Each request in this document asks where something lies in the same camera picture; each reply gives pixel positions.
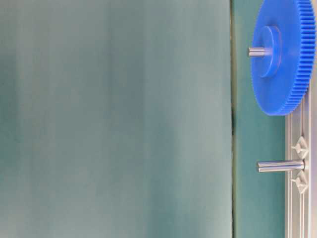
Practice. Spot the upper steel shaft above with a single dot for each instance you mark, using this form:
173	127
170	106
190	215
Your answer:
259	52

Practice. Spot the steel shaft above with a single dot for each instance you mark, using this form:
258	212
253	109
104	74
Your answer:
280	166
259	52

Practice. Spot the large blue plastic gear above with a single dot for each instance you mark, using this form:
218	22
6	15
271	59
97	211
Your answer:
286	29

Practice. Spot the lower steel shaft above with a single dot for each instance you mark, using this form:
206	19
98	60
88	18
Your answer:
280	166

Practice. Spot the aluminium extrusion rail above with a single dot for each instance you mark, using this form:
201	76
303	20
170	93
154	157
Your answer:
301	185

